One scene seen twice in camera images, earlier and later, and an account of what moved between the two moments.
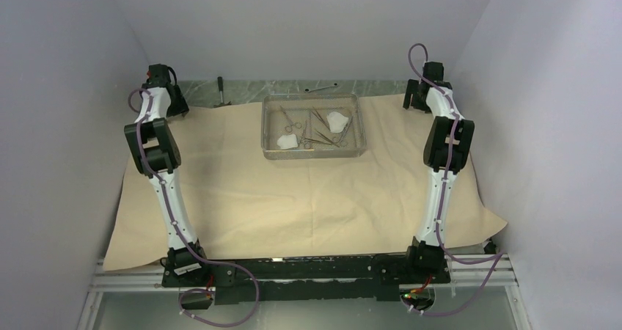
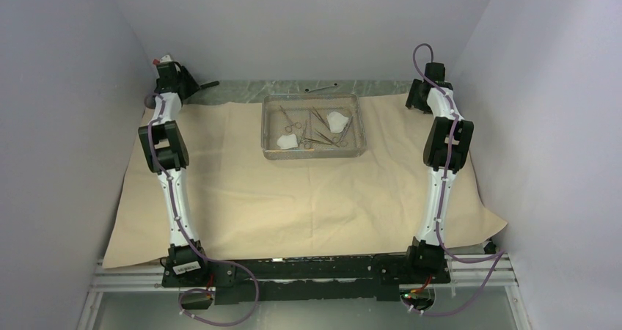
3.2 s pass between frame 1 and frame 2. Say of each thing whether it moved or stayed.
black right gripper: stayed
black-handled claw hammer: moved
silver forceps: stayed
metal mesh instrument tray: stayed
